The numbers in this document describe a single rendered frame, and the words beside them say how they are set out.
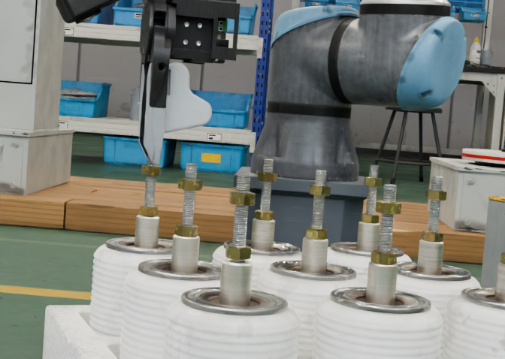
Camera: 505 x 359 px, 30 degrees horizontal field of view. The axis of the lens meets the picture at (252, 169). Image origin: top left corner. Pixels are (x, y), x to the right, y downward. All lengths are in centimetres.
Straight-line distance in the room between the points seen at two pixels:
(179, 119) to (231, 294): 24
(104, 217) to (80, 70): 664
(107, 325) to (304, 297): 19
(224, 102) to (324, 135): 462
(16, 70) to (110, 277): 207
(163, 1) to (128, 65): 837
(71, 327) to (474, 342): 36
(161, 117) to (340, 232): 46
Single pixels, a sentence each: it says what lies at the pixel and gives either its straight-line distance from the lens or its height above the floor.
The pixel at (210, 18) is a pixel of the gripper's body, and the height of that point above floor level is 47.
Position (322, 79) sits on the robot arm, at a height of 43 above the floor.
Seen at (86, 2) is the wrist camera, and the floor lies 47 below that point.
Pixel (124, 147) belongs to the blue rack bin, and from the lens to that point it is 545.
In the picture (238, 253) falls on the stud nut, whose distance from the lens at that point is 66.
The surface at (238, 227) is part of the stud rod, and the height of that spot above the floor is 31.
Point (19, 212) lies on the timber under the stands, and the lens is 277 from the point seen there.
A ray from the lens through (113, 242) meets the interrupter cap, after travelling 90.
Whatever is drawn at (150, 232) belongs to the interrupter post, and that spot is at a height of 27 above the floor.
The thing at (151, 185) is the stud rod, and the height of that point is 31.
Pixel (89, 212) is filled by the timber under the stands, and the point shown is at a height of 6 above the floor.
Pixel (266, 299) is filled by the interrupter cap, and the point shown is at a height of 25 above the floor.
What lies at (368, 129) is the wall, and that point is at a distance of 910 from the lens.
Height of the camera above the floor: 39
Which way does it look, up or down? 4 degrees down
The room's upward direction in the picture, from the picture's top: 4 degrees clockwise
